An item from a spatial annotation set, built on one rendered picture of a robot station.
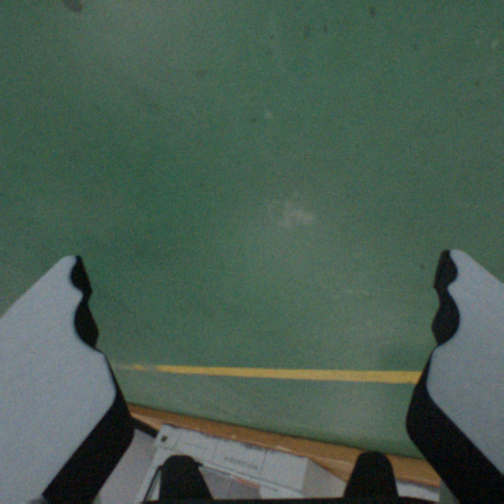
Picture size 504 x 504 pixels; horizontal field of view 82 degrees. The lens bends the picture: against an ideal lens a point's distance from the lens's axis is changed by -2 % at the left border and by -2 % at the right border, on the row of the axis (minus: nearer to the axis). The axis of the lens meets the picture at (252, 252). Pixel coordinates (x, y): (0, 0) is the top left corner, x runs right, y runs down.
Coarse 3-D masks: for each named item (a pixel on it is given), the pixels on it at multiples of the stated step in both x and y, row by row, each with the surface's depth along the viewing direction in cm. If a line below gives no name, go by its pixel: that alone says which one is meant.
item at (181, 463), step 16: (176, 464) 5; (192, 464) 5; (368, 464) 5; (384, 464) 5; (160, 480) 4; (176, 480) 4; (192, 480) 4; (352, 480) 4; (368, 480) 4; (384, 480) 4; (160, 496) 4; (176, 496) 4; (192, 496) 4; (208, 496) 4; (352, 496) 4; (368, 496) 4; (384, 496) 4; (400, 496) 4
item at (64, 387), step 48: (48, 288) 8; (0, 336) 7; (48, 336) 7; (96, 336) 9; (0, 384) 6; (48, 384) 6; (96, 384) 6; (0, 432) 5; (48, 432) 5; (96, 432) 5; (0, 480) 4; (48, 480) 4; (96, 480) 5
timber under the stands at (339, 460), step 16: (144, 416) 276; (160, 416) 260; (176, 416) 248; (208, 432) 220; (224, 432) 208; (240, 432) 200; (256, 432) 193; (272, 448) 185; (288, 448) 173; (304, 448) 168; (320, 448) 163; (336, 448) 158; (352, 448) 153; (320, 464) 174; (336, 464) 160; (352, 464) 148; (400, 464) 136; (416, 464) 133; (416, 480) 132; (432, 480) 125
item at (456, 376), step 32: (448, 256) 10; (448, 288) 8; (480, 288) 8; (448, 320) 8; (480, 320) 7; (448, 352) 6; (480, 352) 6; (416, 384) 7; (448, 384) 6; (480, 384) 6; (416, 416) 6; (448, 416) 5; (480, 416) 5; (448, 448) 5; (480, 448) 5; (448, 480) 5; (480, 480) 5
